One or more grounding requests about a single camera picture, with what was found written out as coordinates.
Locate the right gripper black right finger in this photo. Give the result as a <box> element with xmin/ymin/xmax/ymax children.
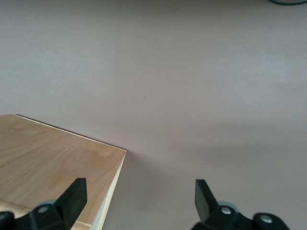
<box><xmin>191</xmin><ymin>179</ymin><xmax>255</xmax><ymax>230</ymax></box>

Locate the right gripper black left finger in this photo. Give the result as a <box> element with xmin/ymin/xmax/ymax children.
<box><xmin>28</xmin><ymin>177</ymin><xmax>87</xmax><ymax>230</ymax></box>

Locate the wooden drawer cabinet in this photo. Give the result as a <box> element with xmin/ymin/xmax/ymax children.
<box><xmin>0</xmin><ymin>114</ymin><xmax>127</xmax><ymax>230</ymax></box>

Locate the teal cable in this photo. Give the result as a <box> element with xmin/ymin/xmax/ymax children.
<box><xmin>268</xmin><ymin>0</ymin><xmax>306</xmax><ymax>6</ymax></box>

